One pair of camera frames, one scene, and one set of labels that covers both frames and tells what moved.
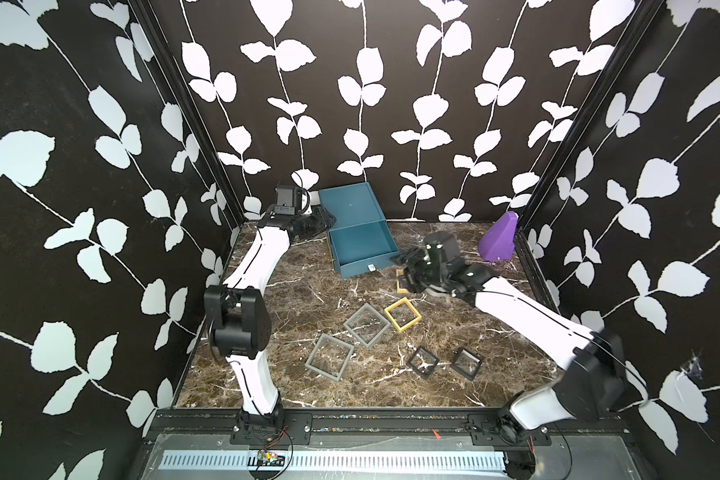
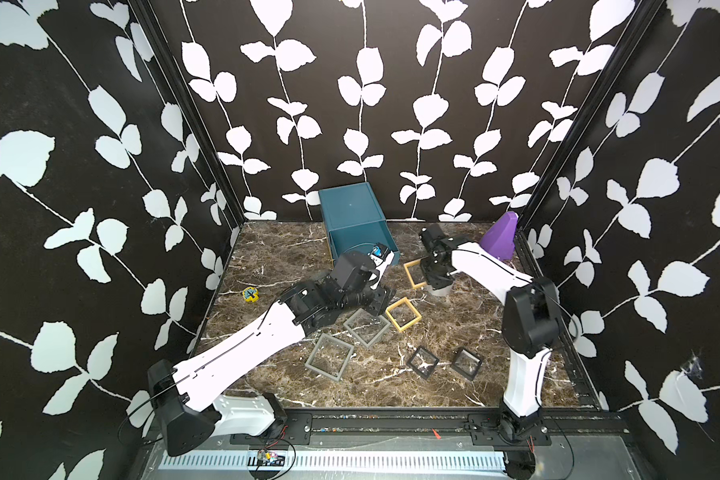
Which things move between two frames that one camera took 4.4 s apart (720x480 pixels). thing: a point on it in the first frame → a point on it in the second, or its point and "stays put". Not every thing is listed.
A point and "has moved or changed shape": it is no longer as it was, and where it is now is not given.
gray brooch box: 329,357 stays put
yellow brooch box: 403,314 stays put
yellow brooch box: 400,271 has moved or changed shape
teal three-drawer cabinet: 360,237 stays put
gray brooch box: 367,325 stays put
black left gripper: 322,219 → 382,298
